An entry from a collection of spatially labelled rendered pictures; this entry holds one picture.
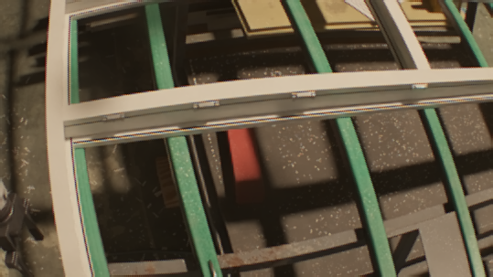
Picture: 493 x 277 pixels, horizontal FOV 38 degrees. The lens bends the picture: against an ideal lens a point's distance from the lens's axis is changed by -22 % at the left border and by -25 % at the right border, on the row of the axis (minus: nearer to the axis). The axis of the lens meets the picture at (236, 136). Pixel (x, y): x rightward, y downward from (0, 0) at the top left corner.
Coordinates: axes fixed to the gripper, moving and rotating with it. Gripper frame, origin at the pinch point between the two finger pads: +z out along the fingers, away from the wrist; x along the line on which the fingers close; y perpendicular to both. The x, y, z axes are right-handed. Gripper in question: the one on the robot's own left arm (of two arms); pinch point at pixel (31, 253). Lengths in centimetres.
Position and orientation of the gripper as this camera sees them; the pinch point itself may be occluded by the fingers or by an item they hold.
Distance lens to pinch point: 170.6
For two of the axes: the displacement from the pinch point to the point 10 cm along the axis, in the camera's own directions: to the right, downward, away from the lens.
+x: 1.1, -6.9, 7.2
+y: 9.4, -1.7, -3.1
